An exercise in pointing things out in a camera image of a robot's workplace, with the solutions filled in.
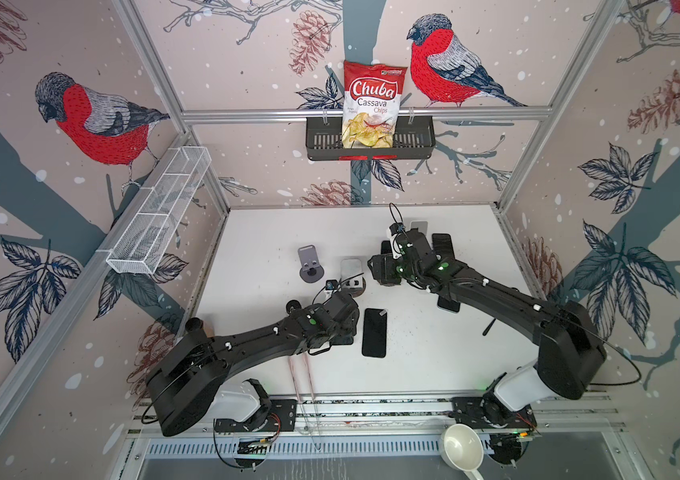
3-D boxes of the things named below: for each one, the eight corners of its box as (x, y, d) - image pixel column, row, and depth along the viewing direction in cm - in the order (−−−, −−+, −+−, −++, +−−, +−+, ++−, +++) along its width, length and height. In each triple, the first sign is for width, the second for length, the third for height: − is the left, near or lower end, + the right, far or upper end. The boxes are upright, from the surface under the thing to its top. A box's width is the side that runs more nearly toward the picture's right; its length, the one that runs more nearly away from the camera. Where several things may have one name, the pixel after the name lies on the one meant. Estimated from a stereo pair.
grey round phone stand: (300, 282, 101) (296, 264, 93) (303, 263, 106) (299, 244, 98) (322, 282, 101) (320, 264, 93) (324, 263, 106) (322, 244, 98)
